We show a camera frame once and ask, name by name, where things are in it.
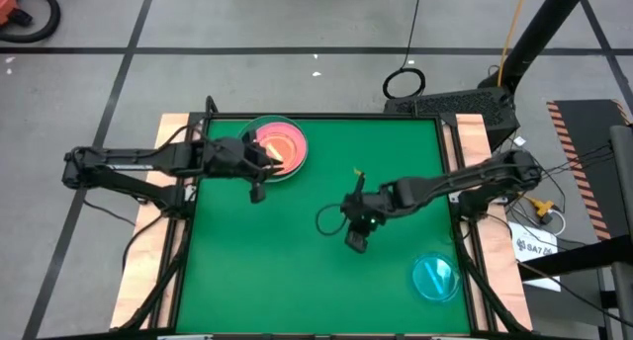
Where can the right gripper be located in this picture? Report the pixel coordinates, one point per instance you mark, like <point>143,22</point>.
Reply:
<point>368,209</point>

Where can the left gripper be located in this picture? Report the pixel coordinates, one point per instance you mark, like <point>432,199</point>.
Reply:
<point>225,157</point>

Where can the orange transparent small plate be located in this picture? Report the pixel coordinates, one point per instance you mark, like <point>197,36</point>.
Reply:
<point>289,147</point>

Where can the pink transparent small plate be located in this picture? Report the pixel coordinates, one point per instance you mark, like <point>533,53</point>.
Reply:
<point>284,127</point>

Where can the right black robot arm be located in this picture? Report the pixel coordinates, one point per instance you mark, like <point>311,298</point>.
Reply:
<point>470,177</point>

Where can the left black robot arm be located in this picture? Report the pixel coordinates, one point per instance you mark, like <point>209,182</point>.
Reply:
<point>148,158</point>

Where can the blue transparent small plate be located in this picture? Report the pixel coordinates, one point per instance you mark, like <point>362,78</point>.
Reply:
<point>445,285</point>

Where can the black perforated computer case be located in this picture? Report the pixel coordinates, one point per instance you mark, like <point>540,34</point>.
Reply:
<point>460,105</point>

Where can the wooden side board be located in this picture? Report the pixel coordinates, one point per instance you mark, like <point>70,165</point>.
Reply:
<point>143,290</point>
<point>494,280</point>

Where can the small white tag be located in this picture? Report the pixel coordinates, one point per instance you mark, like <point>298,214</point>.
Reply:
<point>519,141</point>

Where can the white paper label sheet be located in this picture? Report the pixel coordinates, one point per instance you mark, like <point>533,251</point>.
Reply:
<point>534,251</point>

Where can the yellow power plug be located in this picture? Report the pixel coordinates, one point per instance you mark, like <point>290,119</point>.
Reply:
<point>542,207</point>

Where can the black slanted support bar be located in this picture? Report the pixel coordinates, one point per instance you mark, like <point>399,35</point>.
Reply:
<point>569,258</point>

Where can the dark striped-edge floor mat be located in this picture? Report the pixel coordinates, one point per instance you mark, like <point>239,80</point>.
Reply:
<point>583,127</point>

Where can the grey metal upright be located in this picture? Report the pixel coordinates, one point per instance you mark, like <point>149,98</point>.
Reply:
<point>622,206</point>

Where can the orange vacuum cleaner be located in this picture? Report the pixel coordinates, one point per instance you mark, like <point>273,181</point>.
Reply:
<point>7,4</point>

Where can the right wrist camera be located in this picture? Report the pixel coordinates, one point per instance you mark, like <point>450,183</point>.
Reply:
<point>357,240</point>

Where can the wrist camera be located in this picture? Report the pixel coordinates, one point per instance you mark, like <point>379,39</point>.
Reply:
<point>357,240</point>
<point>257,193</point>

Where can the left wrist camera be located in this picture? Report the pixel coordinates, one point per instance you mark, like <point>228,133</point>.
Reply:
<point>257,193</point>

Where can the black table frame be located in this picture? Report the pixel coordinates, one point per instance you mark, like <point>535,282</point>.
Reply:
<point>321,116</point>

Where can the black post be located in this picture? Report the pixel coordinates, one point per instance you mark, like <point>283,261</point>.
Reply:
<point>539,33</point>

